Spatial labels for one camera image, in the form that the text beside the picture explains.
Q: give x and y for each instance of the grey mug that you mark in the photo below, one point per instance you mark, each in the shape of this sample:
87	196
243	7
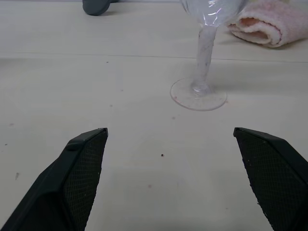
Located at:
95	7

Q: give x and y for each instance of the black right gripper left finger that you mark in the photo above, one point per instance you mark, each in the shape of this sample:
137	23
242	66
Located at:
60	183

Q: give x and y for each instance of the pink folded towel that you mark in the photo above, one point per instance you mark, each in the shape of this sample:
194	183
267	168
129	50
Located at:
272	21

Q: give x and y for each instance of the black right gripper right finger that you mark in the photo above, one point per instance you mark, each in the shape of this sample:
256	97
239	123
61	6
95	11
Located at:
276	173

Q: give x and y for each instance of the clear plastic cup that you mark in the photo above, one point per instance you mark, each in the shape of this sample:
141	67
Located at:
204	60

